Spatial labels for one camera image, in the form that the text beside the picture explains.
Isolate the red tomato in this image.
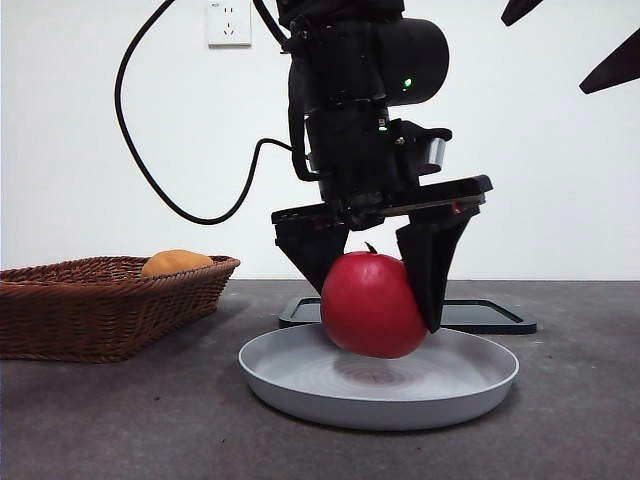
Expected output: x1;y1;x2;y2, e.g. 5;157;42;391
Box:
319;241;430;360

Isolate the black rectangular tray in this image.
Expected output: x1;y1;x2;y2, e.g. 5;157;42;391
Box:
278;297;539;335

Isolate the orange round fruit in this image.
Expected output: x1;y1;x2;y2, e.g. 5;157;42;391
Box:
140;249;215;278

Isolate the pale grey round plate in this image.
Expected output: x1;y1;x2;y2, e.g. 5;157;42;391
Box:
237;323;520;432

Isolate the brown wicker basket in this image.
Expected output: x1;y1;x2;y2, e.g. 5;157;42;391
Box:
0;255;242;364

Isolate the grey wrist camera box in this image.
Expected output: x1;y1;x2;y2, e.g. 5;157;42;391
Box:
395;119;454;176

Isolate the short black cable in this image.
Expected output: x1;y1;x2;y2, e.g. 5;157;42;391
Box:
251;0;292;51

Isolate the white wall socket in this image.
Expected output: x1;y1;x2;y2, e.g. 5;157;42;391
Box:
207;0;253;50

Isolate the long looping black cable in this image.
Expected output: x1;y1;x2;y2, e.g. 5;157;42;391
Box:
113;0;301;225

